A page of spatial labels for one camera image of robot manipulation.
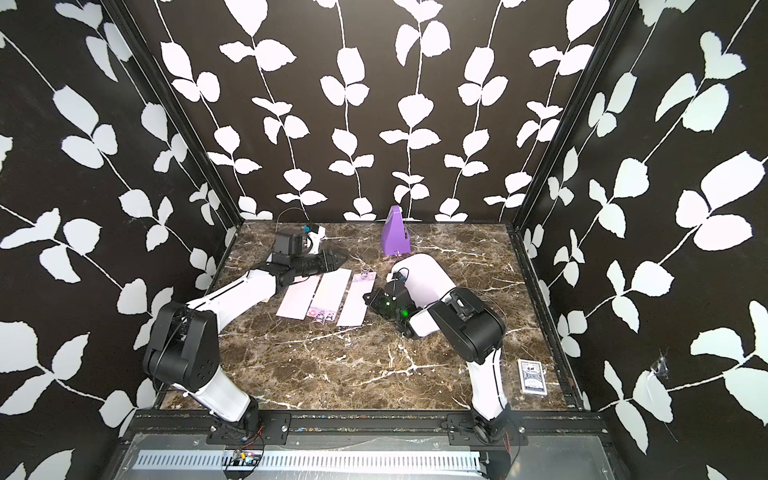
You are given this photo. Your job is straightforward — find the blue playing card deck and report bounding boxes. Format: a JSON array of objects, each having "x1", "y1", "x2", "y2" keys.
[{"x1": 517, "y1": 359, "x2": 548, "y2": 396}]

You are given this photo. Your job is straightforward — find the lilac checked sticker sheet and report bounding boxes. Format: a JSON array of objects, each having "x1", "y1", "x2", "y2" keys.
[{"x1": 337, "y1": 271, "x2": 376, "y2": 327}]

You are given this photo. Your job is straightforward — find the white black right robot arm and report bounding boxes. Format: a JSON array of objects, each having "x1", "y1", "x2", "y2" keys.
[{"x1": 363, "y1": 279, "x2": 511, "y2": 443}]

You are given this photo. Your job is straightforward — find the purple sticker sheet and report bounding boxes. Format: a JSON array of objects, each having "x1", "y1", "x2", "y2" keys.
[{"x1": 307, "y1": 268, "x2": 352, "y2": 323}]

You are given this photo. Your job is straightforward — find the small electronics board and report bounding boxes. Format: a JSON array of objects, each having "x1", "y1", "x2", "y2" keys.
[{"x1": 222, "y1": 450, "x2": 263, "y2": 471}]

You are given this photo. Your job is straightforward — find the purple plastic object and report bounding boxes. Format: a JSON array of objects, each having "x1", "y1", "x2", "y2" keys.
[{"x1": 380, "y1": 205, "x2": 411, "y2": 256}]

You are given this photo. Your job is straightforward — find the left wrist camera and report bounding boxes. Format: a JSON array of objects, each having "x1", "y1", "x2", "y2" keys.
[{"x1": 272, "y1": 223, "x2": 326, "y2": 257}]

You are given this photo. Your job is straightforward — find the white perforated cable duct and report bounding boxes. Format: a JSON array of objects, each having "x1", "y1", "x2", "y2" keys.
[{"x1": 129, "y1": 450, "x2": 483, "y2": 474}]

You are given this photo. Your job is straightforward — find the white plastic storage box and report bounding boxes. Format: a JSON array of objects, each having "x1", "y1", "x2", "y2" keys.
[{"x1": 387, "y1": 253, "x2": 456, "y2": 307}]

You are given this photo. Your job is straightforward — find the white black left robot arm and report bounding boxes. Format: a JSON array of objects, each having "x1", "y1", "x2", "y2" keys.
[{"x1": 143, "y1": 248, "x2": 349, "y2": 431}]

